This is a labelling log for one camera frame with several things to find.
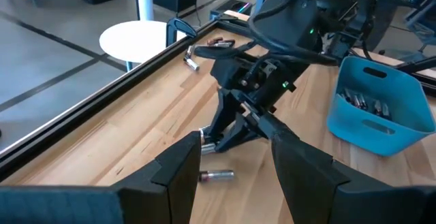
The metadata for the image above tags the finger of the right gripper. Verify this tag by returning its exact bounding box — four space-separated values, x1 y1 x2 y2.
205 89 245 147
215 112 268 154

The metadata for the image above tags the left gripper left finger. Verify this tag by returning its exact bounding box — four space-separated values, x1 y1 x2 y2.
0 131 203 224

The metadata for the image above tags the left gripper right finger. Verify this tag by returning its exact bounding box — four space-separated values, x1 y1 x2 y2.
270 128 436 224

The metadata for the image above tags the dark teal plastic bin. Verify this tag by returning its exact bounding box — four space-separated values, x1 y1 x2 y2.
326 56 436 157

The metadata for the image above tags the black computer with coloured lights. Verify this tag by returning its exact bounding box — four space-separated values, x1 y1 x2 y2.
209 0 255 21

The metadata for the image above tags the dark table clamp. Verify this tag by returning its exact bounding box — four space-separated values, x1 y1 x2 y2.
166 17 198 48

